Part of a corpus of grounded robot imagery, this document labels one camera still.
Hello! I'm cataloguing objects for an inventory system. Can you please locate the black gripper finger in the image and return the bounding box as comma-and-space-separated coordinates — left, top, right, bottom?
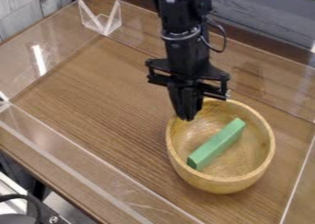
167, 84, 189, 120
187, 88, 203, 121

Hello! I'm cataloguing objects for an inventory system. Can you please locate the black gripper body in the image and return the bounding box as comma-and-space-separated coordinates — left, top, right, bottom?
145, 33, 232, 101

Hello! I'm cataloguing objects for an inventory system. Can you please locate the brown wooden bowl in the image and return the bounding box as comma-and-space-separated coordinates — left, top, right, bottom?
166, 99, 277, 194

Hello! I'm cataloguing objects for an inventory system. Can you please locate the green rectangular block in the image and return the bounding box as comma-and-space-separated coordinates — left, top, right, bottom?
187, 118, 246, 171

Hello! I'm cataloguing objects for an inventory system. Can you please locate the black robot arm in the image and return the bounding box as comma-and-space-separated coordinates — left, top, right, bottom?
146, 0, 230, 121

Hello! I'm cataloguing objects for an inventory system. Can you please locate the black metal table bracket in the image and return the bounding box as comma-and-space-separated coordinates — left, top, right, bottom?
26, 201, 71, 224

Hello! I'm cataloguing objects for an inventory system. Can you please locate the black cable lower left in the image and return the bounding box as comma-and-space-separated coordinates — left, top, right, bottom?
0, 194, 45, 224

